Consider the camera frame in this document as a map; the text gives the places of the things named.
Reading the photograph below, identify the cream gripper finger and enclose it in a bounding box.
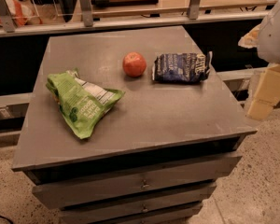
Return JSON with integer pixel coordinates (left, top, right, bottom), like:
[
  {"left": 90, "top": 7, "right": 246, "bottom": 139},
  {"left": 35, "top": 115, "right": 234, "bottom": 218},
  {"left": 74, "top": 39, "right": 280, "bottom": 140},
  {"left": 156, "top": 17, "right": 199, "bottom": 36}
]
[
  {"left": 246, "top": 63, "right": 280, "bottom": 120},
  {"left": 238, "top": 25, "right": 260, "bottom": 49}
]

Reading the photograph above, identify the green rice chip bag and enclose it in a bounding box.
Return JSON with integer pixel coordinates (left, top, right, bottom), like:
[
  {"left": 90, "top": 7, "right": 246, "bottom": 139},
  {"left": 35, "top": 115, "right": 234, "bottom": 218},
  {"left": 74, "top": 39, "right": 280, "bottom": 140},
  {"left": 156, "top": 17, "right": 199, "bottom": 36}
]
[{"left": 46, "top": 69, "right": 124, "bottom": 139}]

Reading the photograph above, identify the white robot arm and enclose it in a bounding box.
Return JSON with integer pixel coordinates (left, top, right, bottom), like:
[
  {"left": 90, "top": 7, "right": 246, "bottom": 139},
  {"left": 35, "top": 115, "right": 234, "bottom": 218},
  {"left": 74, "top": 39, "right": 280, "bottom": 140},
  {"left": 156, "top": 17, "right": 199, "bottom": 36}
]
[{"left": 238, "top": 0, "right": 280, "bottom": 120}]

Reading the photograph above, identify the dark blue snack bag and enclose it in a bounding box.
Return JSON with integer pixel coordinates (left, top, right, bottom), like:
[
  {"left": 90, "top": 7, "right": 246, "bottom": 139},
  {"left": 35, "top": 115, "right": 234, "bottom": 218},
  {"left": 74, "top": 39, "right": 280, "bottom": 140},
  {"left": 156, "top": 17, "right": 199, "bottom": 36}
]
[{"left": 152, "top": 52, "right": 213, "bottom": 84}]

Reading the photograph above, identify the orange white bag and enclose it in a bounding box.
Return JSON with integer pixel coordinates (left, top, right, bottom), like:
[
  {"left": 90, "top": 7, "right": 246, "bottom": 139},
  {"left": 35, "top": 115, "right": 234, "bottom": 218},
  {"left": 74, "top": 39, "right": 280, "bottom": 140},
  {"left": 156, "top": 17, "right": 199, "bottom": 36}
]
[{"left": 0, "top": 0, "right": 42, "bottom": 26}]

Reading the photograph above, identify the red apple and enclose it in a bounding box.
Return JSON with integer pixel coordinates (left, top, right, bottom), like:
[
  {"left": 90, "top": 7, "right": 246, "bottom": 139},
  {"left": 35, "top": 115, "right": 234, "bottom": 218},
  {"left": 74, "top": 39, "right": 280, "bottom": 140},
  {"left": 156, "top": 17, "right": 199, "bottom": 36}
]
[{"left": 122, "top": 52, "right": 147, "bottom": 77}]

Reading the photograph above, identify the metal railing frame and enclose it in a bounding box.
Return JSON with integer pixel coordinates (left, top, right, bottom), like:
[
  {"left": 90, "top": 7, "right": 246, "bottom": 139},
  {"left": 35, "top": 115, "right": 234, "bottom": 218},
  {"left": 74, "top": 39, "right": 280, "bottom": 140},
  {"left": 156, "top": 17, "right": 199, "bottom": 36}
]
[{"left": 0, "top": 0, "right": 277, "bottom": 37}]

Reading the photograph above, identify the black floor cable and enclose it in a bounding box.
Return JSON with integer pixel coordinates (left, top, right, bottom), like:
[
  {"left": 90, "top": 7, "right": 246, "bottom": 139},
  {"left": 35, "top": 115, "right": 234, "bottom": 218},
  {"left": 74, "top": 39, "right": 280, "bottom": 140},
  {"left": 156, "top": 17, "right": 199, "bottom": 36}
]
[{"left": 0, "top": 214, "right": 15, "bottom": 224}]

